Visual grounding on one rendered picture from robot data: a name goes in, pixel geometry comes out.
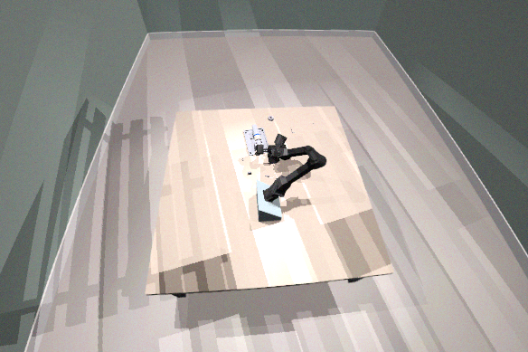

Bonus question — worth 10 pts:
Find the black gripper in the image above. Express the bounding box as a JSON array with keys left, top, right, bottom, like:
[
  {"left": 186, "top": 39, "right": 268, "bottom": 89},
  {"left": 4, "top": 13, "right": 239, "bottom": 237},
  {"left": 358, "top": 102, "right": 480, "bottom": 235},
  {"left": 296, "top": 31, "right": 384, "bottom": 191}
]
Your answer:
[{"left": 257, "top": 144, "right": 276, "bottom": 155}]

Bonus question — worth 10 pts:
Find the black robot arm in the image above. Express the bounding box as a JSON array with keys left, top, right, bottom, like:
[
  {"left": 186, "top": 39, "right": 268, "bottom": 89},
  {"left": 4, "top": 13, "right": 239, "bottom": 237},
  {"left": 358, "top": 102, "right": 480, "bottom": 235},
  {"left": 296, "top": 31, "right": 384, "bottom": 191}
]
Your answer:
[{"left": 263, "top": 134, "right": 327, "bottom": 203}]

